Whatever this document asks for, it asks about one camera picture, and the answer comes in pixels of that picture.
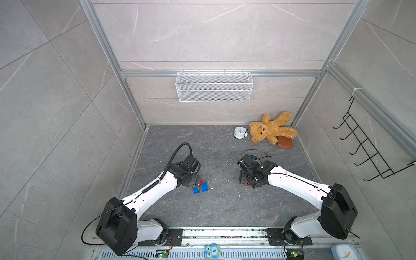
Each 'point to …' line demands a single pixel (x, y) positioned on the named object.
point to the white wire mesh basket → (214, 86)
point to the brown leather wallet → (285, 142)
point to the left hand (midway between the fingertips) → (191, 177)
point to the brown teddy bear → (271, 130)
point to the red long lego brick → (201, 181)
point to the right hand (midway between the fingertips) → (246, 180)
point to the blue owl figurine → (213, 251)
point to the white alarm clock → (240, 132)
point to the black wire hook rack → (382, 168)
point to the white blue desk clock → (345, 252)
